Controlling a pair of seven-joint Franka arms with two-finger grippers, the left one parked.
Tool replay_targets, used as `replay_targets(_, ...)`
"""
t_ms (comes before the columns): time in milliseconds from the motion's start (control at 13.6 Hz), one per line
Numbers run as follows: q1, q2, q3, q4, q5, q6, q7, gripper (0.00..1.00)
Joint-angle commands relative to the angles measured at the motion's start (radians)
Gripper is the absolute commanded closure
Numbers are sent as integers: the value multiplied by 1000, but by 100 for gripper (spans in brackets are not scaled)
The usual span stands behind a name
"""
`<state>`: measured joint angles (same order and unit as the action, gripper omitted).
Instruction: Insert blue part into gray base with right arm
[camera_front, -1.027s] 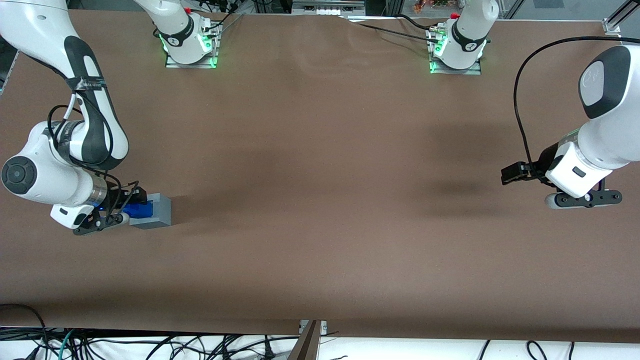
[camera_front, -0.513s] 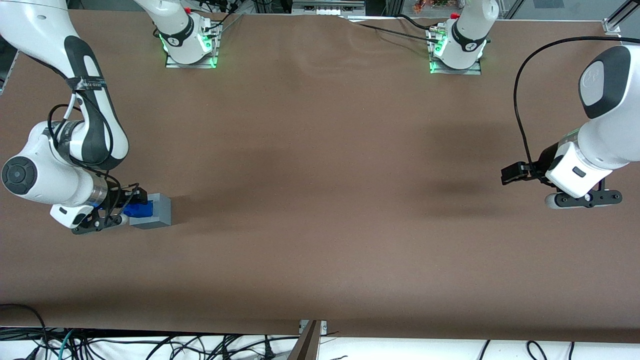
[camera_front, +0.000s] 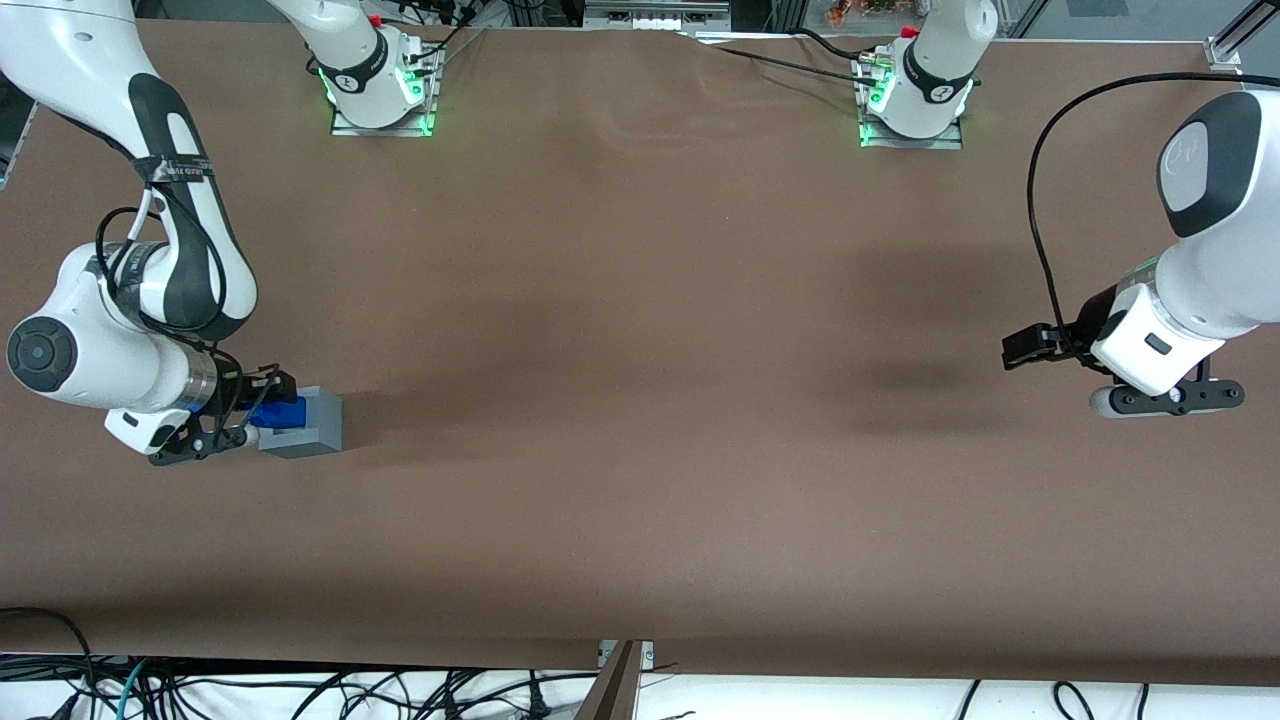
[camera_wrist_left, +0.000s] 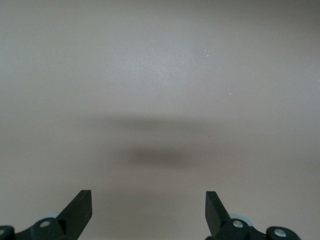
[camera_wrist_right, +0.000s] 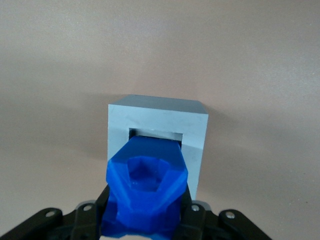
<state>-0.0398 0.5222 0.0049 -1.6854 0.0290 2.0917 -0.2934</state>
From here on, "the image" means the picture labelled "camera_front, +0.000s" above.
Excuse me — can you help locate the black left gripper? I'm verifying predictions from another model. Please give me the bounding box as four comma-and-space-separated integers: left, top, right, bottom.
1002, 284, 1123, 372

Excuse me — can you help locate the blue plastic part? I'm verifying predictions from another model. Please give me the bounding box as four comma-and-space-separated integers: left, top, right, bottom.
248, 397, 308, 432

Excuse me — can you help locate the brown table cover sheet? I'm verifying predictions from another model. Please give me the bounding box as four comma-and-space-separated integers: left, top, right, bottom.
0, 18, 1280, 687

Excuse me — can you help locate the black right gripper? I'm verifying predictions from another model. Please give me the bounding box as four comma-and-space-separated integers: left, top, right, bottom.
200, 362, 300, 447

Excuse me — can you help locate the aluminium frame post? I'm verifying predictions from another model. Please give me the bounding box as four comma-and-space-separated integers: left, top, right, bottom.
574, 639, 657, 720

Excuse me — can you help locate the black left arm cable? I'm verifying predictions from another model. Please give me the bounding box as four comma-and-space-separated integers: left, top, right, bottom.
1027, 72, 1243, 346

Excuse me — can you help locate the aluminium frame corner profile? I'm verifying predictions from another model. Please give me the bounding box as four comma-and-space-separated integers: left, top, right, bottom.
1204, 0, 1280, 73

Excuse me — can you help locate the black base power cable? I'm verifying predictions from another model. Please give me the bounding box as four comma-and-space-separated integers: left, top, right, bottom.
690, 28, 886, 91

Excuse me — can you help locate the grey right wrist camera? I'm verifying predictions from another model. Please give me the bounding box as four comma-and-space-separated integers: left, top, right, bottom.
148, 425, 260, 469

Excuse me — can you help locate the black looped floor cable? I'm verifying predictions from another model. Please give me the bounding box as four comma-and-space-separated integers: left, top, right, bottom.
0, 606, 99, 720

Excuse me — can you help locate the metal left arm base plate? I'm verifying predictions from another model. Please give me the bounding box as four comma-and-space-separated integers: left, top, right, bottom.
853, 50, 967, 152

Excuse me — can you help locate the teal floor cable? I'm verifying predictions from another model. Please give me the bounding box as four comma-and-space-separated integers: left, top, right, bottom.
112, 658, 153, 720

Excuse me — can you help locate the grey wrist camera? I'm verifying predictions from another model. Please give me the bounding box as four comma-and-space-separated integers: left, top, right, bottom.
1089, 380, 1247, 420
148, 425, 260, 469

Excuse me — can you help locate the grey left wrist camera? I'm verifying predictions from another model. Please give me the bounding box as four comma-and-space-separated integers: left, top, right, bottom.
1089, 380, 1247, 420

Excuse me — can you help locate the white power strip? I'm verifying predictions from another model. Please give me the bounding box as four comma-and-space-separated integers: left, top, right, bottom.
583, 0, 733, 33

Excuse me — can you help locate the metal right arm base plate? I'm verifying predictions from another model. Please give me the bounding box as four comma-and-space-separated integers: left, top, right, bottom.
330, 40, 446, 139

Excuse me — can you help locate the gray cube base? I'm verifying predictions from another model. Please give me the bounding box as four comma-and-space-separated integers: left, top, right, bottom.
258, 386, 344, 460

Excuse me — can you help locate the black tangled floor cable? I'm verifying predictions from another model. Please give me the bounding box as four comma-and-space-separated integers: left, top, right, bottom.
140, 668, 601, 720

